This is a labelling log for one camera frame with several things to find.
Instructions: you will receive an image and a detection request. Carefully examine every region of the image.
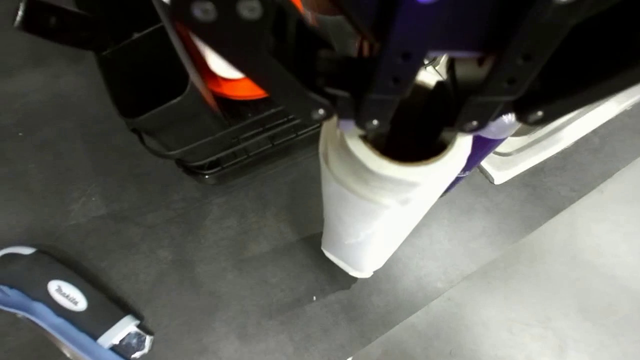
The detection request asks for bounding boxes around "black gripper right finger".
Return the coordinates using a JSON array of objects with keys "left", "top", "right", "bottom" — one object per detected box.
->
[{"left": 454, "top": 0, "right": 601, "bottom": 133}]

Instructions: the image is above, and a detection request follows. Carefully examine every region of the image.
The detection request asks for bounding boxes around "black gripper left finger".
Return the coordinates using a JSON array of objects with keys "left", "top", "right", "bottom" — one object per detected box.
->
[{"left": 354, "top": 0, "right": 439, "bottom": 134}]

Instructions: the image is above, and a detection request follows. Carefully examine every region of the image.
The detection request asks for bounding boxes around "stainless steel sink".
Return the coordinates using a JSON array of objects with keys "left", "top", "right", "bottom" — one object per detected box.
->
[{"left": 480, "top": 85, "right": 640, "bottom": 187}]

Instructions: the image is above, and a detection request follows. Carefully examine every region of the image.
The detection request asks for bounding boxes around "purple pump bottle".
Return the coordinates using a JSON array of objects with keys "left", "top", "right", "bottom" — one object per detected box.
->
[{"left": 441, "top": 112, "right": 520, "bottom": 197}]

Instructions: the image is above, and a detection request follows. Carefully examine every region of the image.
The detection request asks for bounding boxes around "black dish rack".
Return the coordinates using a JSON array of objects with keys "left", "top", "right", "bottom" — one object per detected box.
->
[{"left": 15, "top": 0, "right": 328, "bottom": 180}]

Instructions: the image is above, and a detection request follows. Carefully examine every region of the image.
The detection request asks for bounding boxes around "blue black brush tool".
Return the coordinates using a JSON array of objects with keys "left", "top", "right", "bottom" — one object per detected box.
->
[{"left": 0, "top": 247, "right": 155, "bottom": 360}]

